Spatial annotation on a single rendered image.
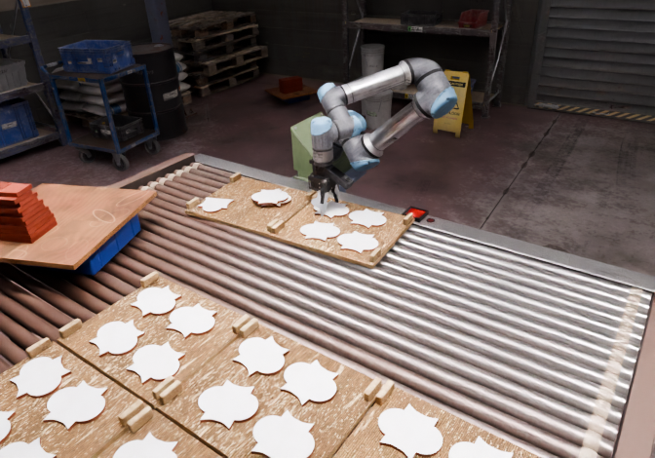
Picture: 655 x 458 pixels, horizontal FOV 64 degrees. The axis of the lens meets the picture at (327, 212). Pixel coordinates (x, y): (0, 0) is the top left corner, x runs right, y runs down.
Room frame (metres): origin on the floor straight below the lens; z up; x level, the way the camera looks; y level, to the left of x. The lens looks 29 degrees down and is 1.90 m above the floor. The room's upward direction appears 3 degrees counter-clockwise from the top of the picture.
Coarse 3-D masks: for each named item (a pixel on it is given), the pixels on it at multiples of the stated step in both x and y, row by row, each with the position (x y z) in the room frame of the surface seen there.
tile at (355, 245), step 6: (348, 234) 1.58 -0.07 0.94; (354, 234) 1.57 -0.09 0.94; (360, 234) 1.57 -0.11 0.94; (342, 240) 1.54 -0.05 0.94; (348, 240) 1.54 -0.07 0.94; (354, 240) 1.54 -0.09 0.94; (360, 240) 1.53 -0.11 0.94; (366, 240) 1.53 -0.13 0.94; (372, 240) 1.53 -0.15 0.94; (342, 246) 1.50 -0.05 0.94; (348, 246) 1.50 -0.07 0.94; (354, 246) 1.50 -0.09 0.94; (360, 246) 1.50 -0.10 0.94; (366, 246) 1.49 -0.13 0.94; (372, 246) 1.49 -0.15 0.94; (360, 252) 1.46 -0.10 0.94
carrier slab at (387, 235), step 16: (304, 208) 1.80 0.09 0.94; (352, 208) 1.78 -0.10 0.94; (368, 208) 1.78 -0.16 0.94; (288, 224) 1.68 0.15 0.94; (304, 224) 1.67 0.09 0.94; (336, 224) 1.66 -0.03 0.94; (400, 224) 1.64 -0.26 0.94; (288, 240) 1.57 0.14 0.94; (304, 240) 1.56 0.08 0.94; (336, 240) 1.55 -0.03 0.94; (384, 240) 1.54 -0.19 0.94; (336, 256) 1.46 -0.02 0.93; (352, 256) 1.45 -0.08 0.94; (368, 256) 1.44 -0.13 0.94
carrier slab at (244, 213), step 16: (224, 192) 1.97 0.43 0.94; (240, 192) 1.96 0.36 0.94; (256, 192) 1.96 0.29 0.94; (288, 192) 1.94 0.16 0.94; (304, 192) 1.94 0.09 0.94; (192, 208) 1.84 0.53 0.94; (240, 208) 1.83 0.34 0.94; (256, 208) 1.82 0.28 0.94; (272, 208) 1.81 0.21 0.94; (288, 208) 1.81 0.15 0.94; (224, 224) 1.72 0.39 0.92; (240, 224) 1.69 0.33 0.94; (256, 224) 1.69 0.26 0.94
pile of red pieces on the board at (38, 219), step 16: (0, 192) 1.48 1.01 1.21; (16, 192) 1.47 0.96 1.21; (32, 192) 1.54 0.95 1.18; (0, 208) 1.47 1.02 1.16; (16, 208) 1.46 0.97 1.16; (32, 208) 1.50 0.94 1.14; (48, 208) 1.56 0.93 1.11; (0, 224) 1.47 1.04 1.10; (16, 224) 1.46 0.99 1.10; (32, 224) 1.47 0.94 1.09; (48, 224) 1.53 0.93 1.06; (0, 240) 1.48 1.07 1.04; (16, 240) 1.46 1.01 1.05; (32, 240) 1.45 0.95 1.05
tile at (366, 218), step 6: (360, 210) 1.74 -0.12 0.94; (366, 210) 1.74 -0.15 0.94; (354, 216) 1.70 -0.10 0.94; (360, 216) 1.70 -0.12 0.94; (366, 216) 1.70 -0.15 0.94; (372, 216) 1.69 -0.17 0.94; (378, 216) 1.69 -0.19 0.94; (354, 222) 1.66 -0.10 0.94; (360, 222) 1.65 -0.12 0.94; (366, 222) 1.65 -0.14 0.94; (372, 222) 1.65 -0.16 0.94; (378, 222) 1.65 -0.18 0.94; (384, 222) 1.65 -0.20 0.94
